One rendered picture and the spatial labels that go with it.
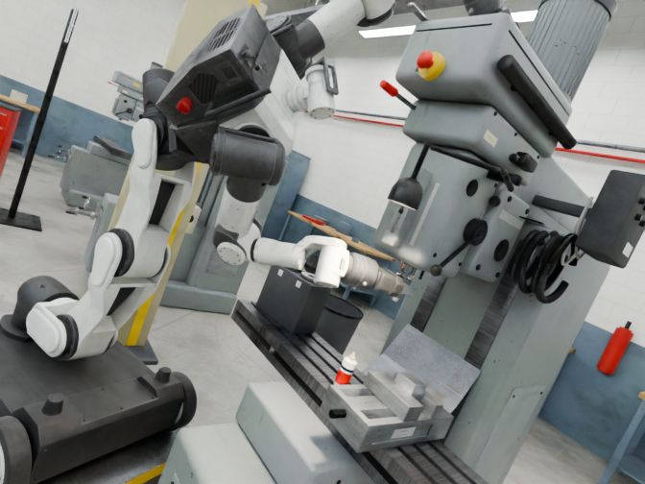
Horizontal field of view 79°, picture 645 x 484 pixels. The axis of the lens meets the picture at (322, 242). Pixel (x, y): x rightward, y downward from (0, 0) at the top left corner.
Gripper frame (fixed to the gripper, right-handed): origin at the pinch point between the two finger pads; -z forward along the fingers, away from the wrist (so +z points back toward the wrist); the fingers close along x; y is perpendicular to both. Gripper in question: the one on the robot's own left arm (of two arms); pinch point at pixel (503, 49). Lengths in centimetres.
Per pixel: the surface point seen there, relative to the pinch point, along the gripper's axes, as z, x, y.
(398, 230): -17, 6, -53
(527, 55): 0.8, 15.3, -8.4
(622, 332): -363, -141, 132
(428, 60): 12.8, 9.6, -27.1
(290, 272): -27, -40, -81
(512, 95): -4.6, 14.8, -15.5
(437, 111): -0.7, 1.8, -26.1
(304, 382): -41, -5, -98
